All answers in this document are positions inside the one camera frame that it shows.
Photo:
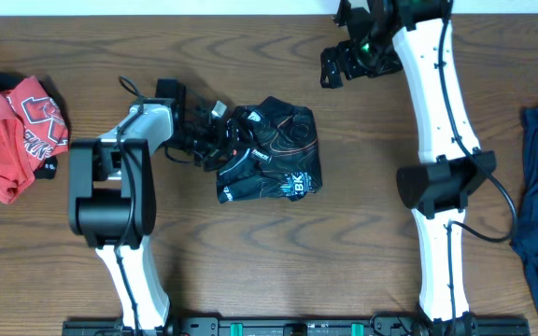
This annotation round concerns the red printed t-shirt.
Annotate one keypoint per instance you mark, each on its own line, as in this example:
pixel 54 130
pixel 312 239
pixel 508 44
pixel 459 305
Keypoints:
pixel 32 129

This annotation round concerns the black orange-patterned jersey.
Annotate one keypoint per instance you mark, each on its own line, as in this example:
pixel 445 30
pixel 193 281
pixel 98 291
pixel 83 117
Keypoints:
pixel 275 153

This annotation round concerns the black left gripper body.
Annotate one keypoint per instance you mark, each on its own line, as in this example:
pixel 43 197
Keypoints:
pixel 205 146

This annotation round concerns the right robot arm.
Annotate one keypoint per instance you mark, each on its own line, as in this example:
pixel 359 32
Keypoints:
pixel 415 37

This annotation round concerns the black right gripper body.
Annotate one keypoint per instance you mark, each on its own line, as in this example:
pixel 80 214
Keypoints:
pixel 374 56

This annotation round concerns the black garment under red shirt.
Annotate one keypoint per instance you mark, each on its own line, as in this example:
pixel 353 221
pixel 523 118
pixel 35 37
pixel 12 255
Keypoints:
pixel 9 80

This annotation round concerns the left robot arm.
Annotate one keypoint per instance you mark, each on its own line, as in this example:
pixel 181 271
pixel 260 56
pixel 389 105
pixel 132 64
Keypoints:
pixel 112 204

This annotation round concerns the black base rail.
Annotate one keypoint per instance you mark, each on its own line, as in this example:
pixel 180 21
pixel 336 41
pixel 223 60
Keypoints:
pixel 378 325

